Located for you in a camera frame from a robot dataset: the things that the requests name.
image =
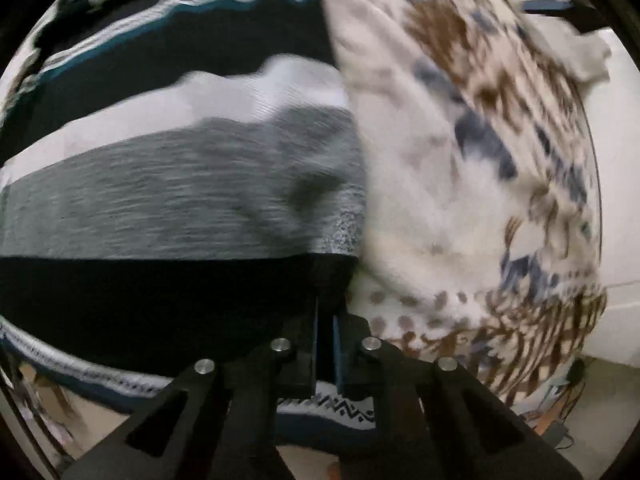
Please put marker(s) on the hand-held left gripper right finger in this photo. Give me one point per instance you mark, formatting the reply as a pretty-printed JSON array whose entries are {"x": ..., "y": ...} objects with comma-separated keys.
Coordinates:
[{"x": 340, "y": 355}]

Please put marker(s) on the white cloth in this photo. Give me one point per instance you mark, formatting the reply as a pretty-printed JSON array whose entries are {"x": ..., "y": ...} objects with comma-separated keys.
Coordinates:
[{"x": 570, "y": 50}]

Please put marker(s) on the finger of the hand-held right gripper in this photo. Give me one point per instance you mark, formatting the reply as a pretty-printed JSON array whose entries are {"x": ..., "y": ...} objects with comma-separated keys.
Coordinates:
[{"x": 575, "y": 12}]

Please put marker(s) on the dark striped knit sweater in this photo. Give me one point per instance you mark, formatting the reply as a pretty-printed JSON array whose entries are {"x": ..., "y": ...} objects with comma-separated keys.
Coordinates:
[{"x": 150, "y": 185}]

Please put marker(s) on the floral fleece blanket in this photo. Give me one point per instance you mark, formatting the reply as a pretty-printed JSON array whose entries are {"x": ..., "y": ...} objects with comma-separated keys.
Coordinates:
[{"x": 425, "y": 210}]

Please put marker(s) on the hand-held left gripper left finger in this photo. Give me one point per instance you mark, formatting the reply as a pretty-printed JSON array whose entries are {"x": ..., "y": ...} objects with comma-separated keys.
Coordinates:
[{"x": 316, "y": 345}]

